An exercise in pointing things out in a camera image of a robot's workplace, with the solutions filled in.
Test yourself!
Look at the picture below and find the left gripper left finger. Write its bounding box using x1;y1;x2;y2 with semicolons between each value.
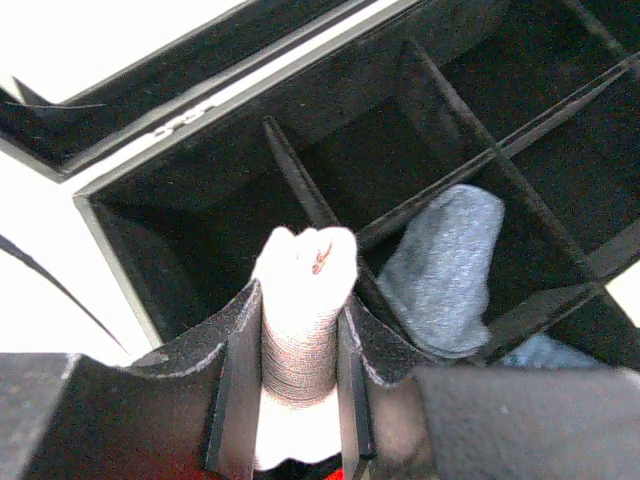
1;282;262;479

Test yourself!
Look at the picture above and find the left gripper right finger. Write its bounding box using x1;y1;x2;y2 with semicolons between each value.
338;296;639;479

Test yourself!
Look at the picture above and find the navy christmas sock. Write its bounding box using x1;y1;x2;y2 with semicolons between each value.
378;184;505;359

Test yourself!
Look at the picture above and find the taupe sock red striped cuff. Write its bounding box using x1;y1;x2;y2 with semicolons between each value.
251;227;357;471

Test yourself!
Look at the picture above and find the black display box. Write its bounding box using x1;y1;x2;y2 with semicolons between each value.
1;1;639;368

